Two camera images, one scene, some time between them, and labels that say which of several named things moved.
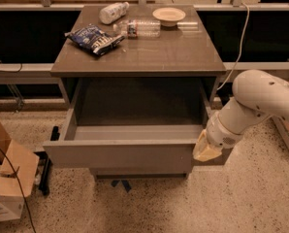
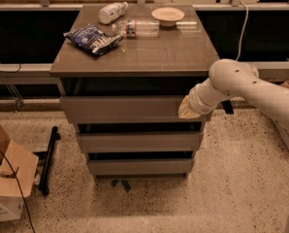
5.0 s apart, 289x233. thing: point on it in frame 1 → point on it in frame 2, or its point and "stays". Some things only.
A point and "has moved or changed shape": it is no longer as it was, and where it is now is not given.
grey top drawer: x=112 y=123 has moved or changed shape
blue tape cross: x=125 y=183 stays
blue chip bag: x=94 y=38 stays
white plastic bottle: x=113 y=12 stays
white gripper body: x=219 y=135 → x=195 y=104
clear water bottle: x=139 y=28 stays
